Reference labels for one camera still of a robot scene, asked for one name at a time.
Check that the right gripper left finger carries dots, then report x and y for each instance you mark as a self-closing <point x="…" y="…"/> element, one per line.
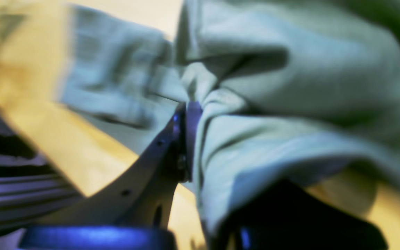
<point x="131" y="213"/>

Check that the green T-shirt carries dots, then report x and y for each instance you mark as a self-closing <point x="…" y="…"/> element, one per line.
<point x="297" y="89"/>

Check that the yellow tablecloth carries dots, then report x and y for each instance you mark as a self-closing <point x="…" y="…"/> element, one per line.
<point x="52" y="156"/>

